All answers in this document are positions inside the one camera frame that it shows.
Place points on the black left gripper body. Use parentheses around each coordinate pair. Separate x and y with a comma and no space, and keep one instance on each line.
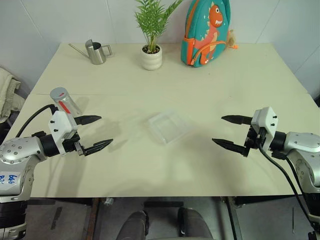
(72,146)

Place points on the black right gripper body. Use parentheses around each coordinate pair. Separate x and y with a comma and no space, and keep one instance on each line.
(255,138)

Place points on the green leafy plant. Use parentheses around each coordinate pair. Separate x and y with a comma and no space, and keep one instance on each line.
(152,20)

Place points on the rusty metal table leg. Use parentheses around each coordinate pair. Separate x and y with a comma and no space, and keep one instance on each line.
(93,217)

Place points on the beige plush backpack charm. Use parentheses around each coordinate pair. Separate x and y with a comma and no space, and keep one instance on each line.
(232,40)

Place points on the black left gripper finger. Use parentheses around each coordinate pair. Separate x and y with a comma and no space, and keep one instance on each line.
(98,146)
(87,119)

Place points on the beige crumpled cloth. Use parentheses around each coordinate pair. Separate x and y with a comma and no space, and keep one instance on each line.
(7,95)

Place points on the silver cylinder with red stripe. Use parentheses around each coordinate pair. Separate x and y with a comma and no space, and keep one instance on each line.
(62,100)

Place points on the black metal table leg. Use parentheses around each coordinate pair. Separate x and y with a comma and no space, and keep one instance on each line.
(236,220)

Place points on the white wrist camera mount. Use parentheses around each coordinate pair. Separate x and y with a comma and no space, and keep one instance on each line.
(267,120)
(58,125)

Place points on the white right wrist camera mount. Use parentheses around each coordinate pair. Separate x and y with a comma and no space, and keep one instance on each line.
(267,120)

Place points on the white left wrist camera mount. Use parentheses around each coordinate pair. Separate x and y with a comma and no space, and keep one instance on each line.
(58,125)

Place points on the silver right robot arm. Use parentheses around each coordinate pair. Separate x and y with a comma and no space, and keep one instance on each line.
(300,143)

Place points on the metal watering can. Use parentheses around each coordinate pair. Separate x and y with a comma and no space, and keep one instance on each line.
(96,53)

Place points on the teal dinosaur backpack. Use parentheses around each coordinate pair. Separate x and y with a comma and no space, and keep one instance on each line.
(205,30)

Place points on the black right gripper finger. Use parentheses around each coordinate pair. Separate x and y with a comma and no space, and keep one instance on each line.
(230,145)
(236,119)

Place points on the dark rounded shape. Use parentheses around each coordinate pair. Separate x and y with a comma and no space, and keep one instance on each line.
(193,225)
(133,227)

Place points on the clear plastic container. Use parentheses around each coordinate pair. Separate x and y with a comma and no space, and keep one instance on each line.
(170,125)

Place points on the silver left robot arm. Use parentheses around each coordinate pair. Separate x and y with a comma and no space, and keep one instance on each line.
(15,150)

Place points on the white ribbed plant pot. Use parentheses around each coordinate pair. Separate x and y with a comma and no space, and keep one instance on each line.
(151,60)

